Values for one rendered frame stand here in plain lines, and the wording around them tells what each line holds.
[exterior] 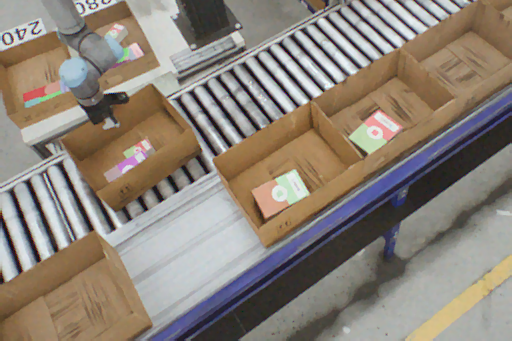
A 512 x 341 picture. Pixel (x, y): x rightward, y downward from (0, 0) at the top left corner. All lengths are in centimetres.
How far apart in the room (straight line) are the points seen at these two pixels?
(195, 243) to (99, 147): 66
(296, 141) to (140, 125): 69
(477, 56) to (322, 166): 77
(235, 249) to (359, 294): 97
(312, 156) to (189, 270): 55
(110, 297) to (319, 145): 82
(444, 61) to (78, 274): 149
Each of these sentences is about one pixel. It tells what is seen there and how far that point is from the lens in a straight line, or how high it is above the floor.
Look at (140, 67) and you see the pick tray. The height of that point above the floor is 79.
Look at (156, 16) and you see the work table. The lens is 258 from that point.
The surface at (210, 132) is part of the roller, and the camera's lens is 207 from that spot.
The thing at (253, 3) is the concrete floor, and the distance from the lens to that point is 363.
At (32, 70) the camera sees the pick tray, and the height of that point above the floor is 76.
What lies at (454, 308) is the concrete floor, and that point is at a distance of 254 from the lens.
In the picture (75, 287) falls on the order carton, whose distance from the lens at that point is 181.
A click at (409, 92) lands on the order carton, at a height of 89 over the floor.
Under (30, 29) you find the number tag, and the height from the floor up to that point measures 86.
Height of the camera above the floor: 243
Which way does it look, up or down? 56 degrees down
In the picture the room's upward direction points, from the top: 7 degrees counter-clockwise
